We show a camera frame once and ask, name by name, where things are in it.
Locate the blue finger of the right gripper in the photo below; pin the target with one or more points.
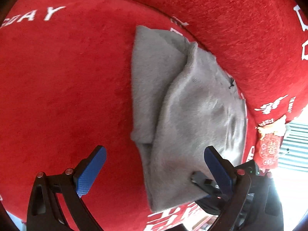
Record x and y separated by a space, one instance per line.
207 185

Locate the red seat cushion white lettering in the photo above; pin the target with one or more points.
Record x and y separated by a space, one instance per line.
66 87

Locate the red gold embroidered pouch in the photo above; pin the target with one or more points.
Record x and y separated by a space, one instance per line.
268 146

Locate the red back cushion white characters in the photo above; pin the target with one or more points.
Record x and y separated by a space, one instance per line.
262 44

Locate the grey knit sweater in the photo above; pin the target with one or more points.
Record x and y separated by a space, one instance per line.
183 102

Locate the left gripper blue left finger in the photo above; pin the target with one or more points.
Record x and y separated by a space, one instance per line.
44 209

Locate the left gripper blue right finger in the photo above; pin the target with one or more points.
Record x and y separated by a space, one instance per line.
253 202

